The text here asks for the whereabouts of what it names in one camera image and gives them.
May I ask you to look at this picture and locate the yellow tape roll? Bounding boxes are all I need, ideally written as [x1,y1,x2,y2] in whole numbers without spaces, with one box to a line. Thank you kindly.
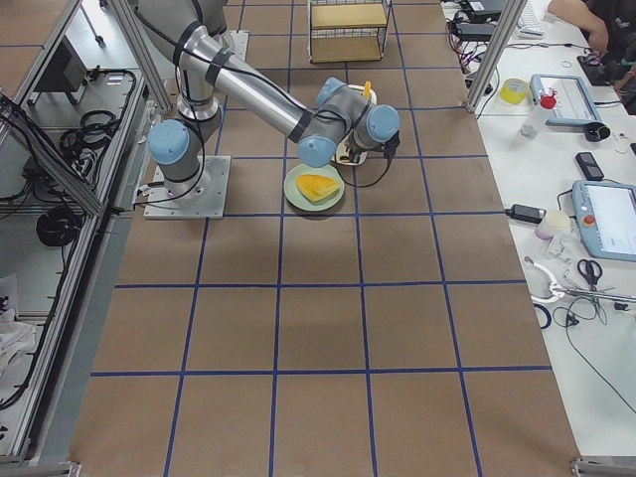
[499,78,529,105]

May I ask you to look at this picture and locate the black scissors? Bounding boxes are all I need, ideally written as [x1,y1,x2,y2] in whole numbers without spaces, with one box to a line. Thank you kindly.
[576,258,603,291]

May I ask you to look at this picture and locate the aluminium frame post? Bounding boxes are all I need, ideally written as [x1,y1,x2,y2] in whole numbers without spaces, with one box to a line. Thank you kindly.
[464,0,526,113]

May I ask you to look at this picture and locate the clear bottle red cap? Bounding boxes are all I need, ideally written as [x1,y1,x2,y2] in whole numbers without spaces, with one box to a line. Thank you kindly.
[520,93,557,139]

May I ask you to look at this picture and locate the light green plate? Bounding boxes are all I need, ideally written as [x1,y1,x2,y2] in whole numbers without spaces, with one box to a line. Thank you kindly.
[284,164,344,212]

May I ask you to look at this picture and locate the bread slice on plate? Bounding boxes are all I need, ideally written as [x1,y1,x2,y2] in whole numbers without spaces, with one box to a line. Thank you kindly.
[295,174,340,203]

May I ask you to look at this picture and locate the wire basket with wooden shelf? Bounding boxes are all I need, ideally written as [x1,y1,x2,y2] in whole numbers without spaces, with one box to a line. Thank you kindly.
[307,1,393,64]

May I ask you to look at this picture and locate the blue teach pendant tablet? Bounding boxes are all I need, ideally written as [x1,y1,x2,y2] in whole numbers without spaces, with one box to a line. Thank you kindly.
[530,74,601,126]

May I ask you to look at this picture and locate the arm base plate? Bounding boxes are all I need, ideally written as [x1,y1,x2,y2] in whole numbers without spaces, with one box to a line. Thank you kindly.
[142,155,232,220]

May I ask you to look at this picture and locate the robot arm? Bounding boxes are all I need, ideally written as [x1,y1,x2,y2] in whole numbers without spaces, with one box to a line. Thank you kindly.
[135,1,400,168]

